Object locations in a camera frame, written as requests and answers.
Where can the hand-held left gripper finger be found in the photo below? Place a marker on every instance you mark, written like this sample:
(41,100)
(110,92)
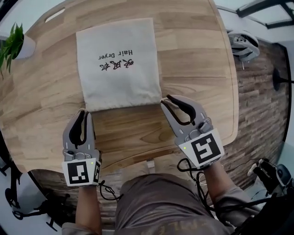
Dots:
(90,133)
(67,135)

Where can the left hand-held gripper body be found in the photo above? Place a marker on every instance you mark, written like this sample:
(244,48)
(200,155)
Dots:
(78,171)

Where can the black chair base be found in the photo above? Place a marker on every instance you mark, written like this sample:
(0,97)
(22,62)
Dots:
(27,211)

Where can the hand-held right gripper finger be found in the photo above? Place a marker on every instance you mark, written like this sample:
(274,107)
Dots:
(189,104)
(173,124)

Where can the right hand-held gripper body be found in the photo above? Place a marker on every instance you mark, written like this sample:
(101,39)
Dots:
(202,149)

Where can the white helmet-shaped chair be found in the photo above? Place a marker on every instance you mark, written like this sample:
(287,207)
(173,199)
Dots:
(244,44)

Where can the white plant pot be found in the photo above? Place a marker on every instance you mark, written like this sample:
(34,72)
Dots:
(27,47)

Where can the dark window frame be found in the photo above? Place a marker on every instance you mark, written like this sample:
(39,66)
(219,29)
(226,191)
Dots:
(264,13)

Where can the small white connector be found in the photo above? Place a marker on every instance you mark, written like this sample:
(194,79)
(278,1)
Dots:
(150,165)

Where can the black device with grey parts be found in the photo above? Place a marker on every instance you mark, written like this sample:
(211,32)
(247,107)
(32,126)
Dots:
(273,174)

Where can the person's right forearm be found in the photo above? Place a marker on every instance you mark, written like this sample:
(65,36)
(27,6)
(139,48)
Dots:
(216,183)

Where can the green potted plant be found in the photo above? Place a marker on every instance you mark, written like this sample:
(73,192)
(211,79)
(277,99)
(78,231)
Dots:
(11,46)

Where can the black round stand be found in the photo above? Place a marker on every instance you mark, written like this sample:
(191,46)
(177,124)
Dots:
(276,79)

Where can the person's brown clothing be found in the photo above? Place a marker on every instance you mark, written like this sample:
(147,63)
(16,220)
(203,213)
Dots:
(160,204)

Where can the person's left forearm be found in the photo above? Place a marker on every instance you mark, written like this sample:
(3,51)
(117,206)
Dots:
(88,206)

